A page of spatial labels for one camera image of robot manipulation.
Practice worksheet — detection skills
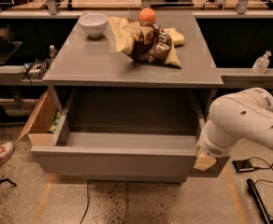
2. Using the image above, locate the tray of small parts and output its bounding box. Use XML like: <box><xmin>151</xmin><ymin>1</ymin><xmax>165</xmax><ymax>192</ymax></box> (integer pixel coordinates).
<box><xmin>23</xmin><ymin>59</ymin><xmax>50</xmax><ymax>80</ymax></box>

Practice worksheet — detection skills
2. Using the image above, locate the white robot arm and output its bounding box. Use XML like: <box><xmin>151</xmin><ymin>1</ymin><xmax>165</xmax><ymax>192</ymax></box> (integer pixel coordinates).
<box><xmin>194</xmin><ymin>88</ymin><xmax>273</xmax><ymax>171</ymax></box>

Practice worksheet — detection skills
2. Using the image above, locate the grey top drawer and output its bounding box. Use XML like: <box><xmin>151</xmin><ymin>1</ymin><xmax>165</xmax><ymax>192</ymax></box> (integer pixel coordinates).
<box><xmin>32</xmin><ymin>88</ymin><xmax>228</xmax><ymax>179</ymax></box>

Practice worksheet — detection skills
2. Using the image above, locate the black cylindrical pole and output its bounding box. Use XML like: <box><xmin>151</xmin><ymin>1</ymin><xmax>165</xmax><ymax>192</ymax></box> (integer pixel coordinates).
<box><xmin>247</xmin><ymin>178</ymin><xmax>272</xmax><ymax>224</ymax></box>

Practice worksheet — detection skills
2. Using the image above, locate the brown chip bag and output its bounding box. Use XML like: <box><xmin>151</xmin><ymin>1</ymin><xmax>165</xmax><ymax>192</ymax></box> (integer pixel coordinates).
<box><xmin>108</xmin><ymin>17</ymin><xmax>181</xmax><ymax>68</ymax></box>

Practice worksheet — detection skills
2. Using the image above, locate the green bag in box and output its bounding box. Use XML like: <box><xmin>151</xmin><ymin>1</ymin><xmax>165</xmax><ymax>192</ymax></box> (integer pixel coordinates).
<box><xmin>49</xmin><ymin>112</ymin><xmax>61</xmax><ymax>133</ymax></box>

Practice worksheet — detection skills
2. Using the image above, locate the black floor cable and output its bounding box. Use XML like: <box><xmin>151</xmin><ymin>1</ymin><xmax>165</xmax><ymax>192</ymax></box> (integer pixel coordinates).
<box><xmin>79</xmin><ymin>180</ymin><xmax>91</xmax><ymax>224</ymax></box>

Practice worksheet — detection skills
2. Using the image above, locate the small clear bottle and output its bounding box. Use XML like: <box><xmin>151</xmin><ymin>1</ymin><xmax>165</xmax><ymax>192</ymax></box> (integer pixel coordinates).
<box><xmin>49</xmin><ymin>45</ymin><xmax>56</xmax><ymax>63</ymax></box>

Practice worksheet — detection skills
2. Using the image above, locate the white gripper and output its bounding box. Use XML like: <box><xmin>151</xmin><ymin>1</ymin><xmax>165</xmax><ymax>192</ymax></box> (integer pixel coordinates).
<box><xmin>194</xmin><ymin>120</ymin><xmax>237</xmax><ymax>171</ymax></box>

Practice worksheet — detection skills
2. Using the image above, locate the black adapter cable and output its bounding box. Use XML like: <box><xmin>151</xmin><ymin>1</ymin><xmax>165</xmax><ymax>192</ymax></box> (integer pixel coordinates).
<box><xmin>248</xmin><ymin>153</ymin><xmax>273</xmax><ymax>219</ymax></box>

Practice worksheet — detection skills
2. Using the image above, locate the white bowl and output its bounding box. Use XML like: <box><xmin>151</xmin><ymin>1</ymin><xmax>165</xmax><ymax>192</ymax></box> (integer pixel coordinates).
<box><xmin>79</xmin><ymin>13</ymin><xmax>108</xmax><ymax>37</ymax></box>

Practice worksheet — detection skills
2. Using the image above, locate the yellow sponge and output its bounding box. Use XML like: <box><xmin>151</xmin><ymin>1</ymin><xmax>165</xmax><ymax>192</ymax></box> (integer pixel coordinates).
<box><xmin>165</xmin><ymin>28</ymin><xmax>184</xmax><ymax>46</ymax></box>

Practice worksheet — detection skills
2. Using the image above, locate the grey drawer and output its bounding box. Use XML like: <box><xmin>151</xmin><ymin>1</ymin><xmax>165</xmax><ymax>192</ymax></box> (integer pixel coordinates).
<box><xmin>85</xmin><ymin>175</ymin><xmax>186</xmax><ymax>183</ymax></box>
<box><xmin>32</xmin><ymin>88</ymin><xmax>228</xmax><ymax>179</ymax></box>

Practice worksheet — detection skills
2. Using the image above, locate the cardboard box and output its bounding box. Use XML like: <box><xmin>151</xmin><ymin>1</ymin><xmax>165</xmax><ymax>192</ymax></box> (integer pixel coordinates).
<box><xmin>17</xmin><ymin>91</ymin><xmax>58</xmax><ymax>147</ymax></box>

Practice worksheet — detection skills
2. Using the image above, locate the grey bottom drawer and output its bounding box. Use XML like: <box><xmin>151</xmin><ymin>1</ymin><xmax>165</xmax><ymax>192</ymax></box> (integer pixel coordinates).
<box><xmin>85</xmin><ymin>175</ymin><xmax>186</xmax><ymax>183</ymax></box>

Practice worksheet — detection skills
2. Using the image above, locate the grey drawer cabinet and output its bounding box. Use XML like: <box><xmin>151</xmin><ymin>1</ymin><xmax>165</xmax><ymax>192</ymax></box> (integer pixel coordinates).
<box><xmin>42</xmin><ymin>10</ymin><xmax>224</xmax><ymax>185</ymax></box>

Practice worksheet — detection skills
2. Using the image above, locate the black power adapter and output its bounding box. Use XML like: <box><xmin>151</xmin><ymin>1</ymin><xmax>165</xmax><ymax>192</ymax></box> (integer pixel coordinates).
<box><xmin>232</xmin><ymin>160</ymin><xmax>254</xmax><ymax>173</ymax></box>

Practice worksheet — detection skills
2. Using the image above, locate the orange fruit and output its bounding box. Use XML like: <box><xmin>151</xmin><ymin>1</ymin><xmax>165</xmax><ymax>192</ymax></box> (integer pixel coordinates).
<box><xmin>138</xmin><ymin>7</ymin><xmax>156</xmax><ymax>22</ymax></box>

